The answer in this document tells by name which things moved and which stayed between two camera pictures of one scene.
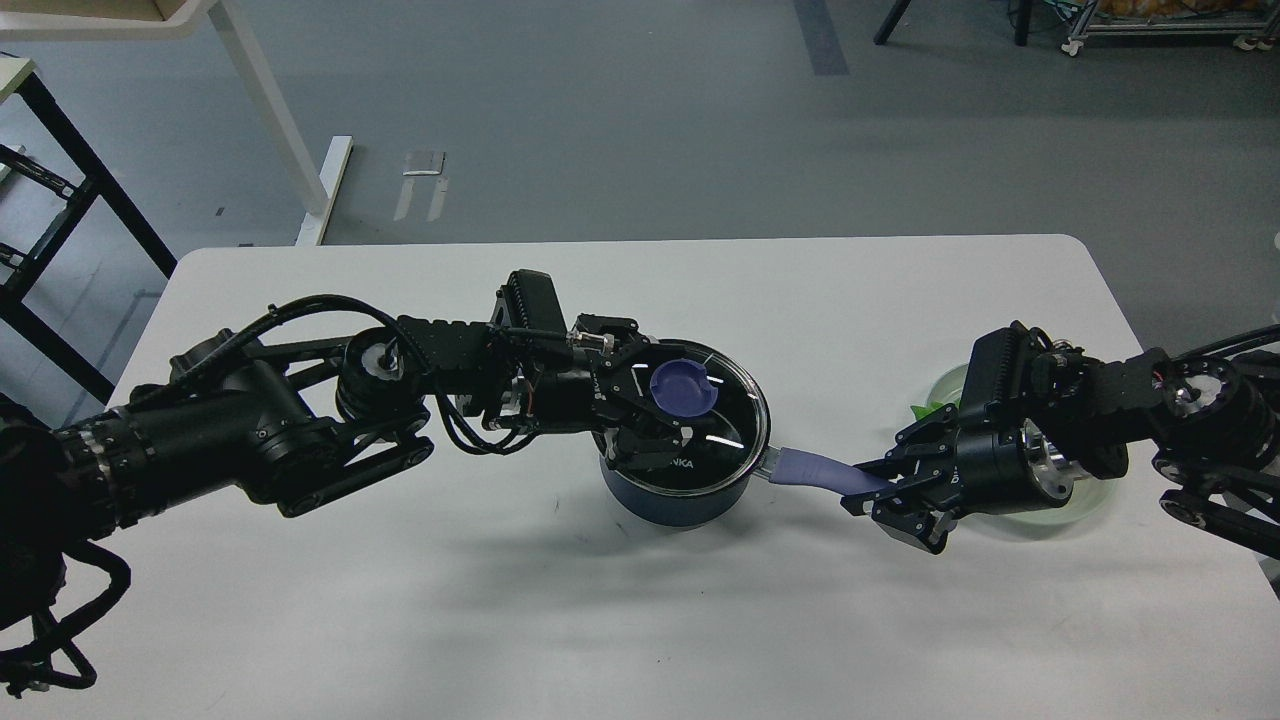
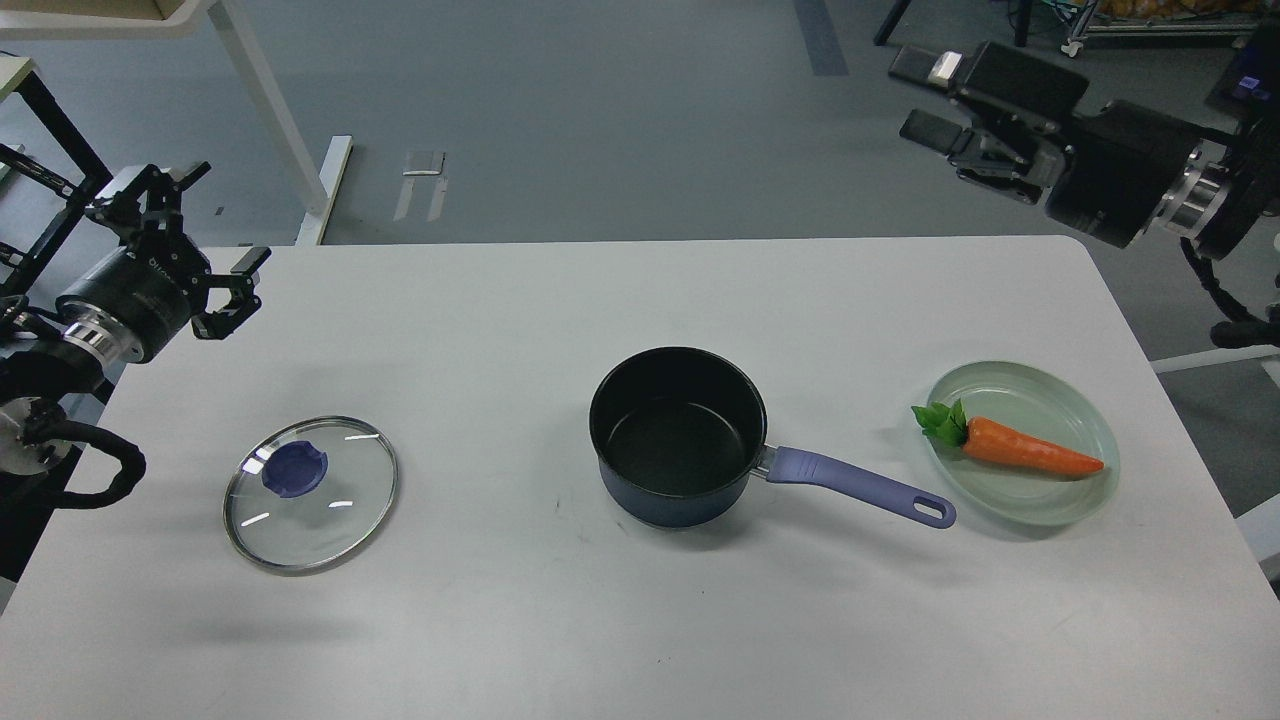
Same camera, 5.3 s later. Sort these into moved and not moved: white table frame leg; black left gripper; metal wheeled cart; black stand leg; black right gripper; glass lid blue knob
Moved: black left gripper; glass lid blue knob; black right gripper
Not moved: metal wheeled cart; black stand leg; white table frame leg
